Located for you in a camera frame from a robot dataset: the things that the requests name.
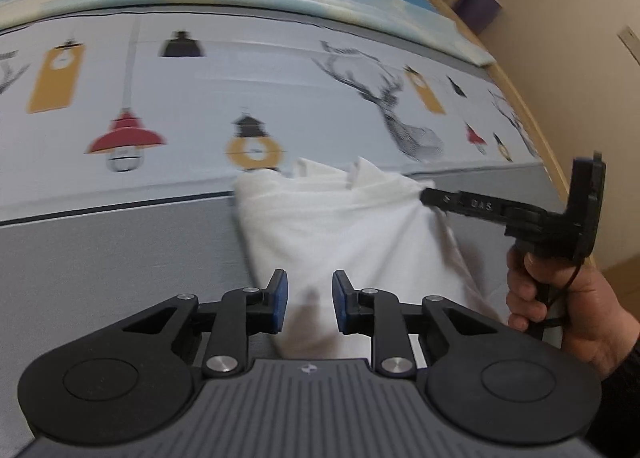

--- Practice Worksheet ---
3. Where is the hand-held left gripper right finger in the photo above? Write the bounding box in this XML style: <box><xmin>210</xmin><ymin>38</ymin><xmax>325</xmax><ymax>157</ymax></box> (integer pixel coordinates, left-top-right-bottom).
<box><xmin>332</xmin><ymin>269</ymin><xmax>502</xmax><ymax>380</ymax></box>

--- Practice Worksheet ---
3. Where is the wooden bed frame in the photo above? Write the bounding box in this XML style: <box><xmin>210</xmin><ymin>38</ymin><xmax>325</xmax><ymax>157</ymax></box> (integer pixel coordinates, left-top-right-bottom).
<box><xmin>400</xmin><ymin>0</ymin><xmax>577</xmax><ymax>219</ymax></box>

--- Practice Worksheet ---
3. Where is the grey printed bed sheet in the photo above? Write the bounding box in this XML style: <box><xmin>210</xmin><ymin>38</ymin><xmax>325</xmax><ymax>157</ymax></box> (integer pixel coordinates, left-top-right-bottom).
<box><xmin>0</xmin><ymin>3</ymin><xmax>601</xmax><ymax>458</ymax></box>

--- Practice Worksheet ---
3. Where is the purple box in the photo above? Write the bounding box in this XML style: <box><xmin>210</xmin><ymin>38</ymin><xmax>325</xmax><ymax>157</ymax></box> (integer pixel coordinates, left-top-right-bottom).
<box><xmin>450</xmin><ymin>0</ymin><xmax>504</xmax><ymax>35</ymax></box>

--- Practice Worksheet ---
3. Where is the white cloth garment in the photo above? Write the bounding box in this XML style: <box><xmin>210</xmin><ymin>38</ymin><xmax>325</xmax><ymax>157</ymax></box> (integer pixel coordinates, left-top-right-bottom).
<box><xmin>232</xmin><ymin>155</ymin><xmax>507</xmax><ymax>360</ymax></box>

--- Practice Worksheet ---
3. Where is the person's right forearm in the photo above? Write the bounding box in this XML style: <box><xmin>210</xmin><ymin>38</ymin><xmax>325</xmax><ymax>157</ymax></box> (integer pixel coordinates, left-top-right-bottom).
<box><xmin>598</xmin><ymin>338</ymin><xmax>640</xmax><ymax>458</ymax></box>

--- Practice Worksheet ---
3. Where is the black gripper strap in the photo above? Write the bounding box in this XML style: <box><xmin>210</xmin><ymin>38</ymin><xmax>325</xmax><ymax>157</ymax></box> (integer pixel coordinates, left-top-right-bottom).
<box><xmin>530</xmin><ymin>256</ymin><xmax>583</xmax><ymax>339</ymax></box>

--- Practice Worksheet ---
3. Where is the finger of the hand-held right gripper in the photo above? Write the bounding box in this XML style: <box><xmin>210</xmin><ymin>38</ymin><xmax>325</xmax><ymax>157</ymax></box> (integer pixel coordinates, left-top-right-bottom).
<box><xmin>419</xmin><ymin>187</ymin><xmax>509</xmax><ymax>216</ymax></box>

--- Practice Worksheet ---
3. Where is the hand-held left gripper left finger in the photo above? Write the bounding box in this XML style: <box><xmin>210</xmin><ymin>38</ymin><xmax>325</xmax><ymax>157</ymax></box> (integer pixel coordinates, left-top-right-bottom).
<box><xmin>122</xmin><ymin>268</ymin><xmax>290</xmax><ymax>380</ymax></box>

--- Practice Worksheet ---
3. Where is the person's right hand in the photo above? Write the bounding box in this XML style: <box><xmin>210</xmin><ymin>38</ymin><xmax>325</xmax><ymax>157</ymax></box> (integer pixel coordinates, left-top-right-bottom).
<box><xmin>505</xmin><ymin>242</ymin><xmax>640</xmax><ymax>380</ymax></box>

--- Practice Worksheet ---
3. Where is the white wall socket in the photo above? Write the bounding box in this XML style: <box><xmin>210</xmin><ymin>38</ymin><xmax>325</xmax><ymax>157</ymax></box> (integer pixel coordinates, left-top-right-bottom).
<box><xmin>617</xmin><ymin>25</ymin><xmax>640</xmax><ymax>62</ymax></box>

